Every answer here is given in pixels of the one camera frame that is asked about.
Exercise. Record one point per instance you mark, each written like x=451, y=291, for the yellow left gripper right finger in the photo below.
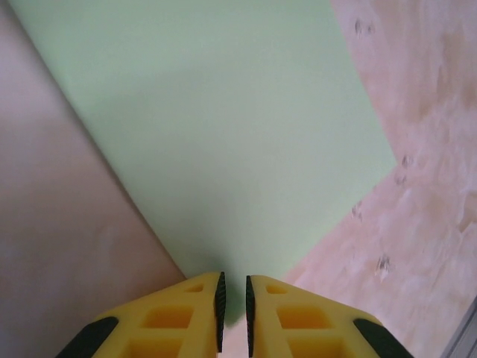
x=298, y=320

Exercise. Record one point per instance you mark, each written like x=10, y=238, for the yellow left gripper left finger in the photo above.
x=167, y=320

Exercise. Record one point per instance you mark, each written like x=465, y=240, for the green square paper sheet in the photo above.
x=205, y=130

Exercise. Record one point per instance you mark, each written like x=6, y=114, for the wide aluminium mounting rail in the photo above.
x=464, y=339

